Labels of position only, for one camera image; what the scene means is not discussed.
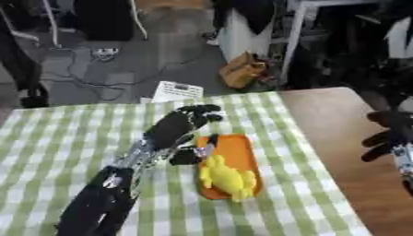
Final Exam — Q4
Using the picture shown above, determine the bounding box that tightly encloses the white printed paper sheet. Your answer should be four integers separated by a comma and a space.
149, 80, 206, 103

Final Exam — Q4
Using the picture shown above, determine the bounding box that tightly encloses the orange tray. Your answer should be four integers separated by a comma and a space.
192, 133, 265, 201

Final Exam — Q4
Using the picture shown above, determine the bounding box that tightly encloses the yellow soft toy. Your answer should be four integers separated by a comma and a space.
198, 154, 258, 203

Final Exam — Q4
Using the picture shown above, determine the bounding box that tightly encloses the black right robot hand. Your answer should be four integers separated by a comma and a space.
360, 110, 413, 163

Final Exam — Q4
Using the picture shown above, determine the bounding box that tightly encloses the white power strip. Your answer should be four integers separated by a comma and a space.
90, 47, 122, 61

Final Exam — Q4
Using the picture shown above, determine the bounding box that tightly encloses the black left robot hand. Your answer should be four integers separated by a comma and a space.
142, 103, 225, 167

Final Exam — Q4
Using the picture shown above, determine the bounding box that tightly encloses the black floor cable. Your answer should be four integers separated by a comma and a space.
40, 47, 207, 102

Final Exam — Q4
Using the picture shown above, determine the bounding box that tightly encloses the brown bag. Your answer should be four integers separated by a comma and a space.
218, 51, 270, 89

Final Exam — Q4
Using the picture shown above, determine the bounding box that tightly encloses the white metal table frame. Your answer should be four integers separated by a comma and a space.
278, 0, 389, 86

